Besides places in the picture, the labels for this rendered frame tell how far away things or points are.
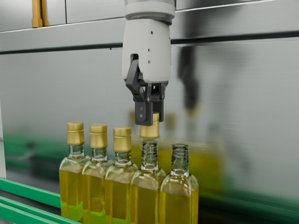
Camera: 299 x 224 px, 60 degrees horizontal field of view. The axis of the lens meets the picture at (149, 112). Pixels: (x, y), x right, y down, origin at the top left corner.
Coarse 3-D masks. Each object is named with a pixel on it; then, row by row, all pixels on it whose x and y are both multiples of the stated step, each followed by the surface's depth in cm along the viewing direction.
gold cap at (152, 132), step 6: (156, 114) 45; (156, 120) 45; (144, 126) 45; (150, 126) 44; (156, 126) 45; (144, 132) 45; (150, 132) 44; (156, 132) 45; (144, 138) 45; (150, 138) 45
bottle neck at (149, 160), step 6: (144, 144) 45; (150, 144) 45; (156, 144) 46; (144, 150) 46; (150, 150) 45; (156, 150) 46; (144, 156) 46; (150, 156) 45; (156, 156) 46; (144, 162) 46; (150, 162) 46; (156, 162) 46; (144, 168) 46; (150, 168) 46; (156, 168) 46
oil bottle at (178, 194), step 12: (168, 180) 43; (180, 180) 42; (192, 180) 43; (168, 192) 43; (180, 192) 42; (192, 192) 42; (168, 204) 43; (180, 204) 42; (192, 204) 43; (168, 216) 43; (180, 216) 42; (192, 216) 43
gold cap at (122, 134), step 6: (120, 126) 50; (126, 126) 50; (114, 132) 48; (120, 132) 47; (126, 132) 48; (114, 138) 48; (120, 138) 47; (126, 138) 48; (114, 144) 48; (120, 144) 48; (126, 144) 48; (114, 150) 48; (120, 150) 48; (126, 150) 48
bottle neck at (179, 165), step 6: (174, 144) 44; (180, 144) 45; (186, 144) 44; (174, 150) 43; (180, 150) 43; (186, 150) 43; (174, 156) 43; (180, 156) 43; (186, 156) 43; (174, 162) 43; (180, 162) 43; (186, 162) 43; (174, 168) 43; (180, 168) 43; (186, 168) 43; (174, 174) 43; (180, 174) 43; (186, 174) 44
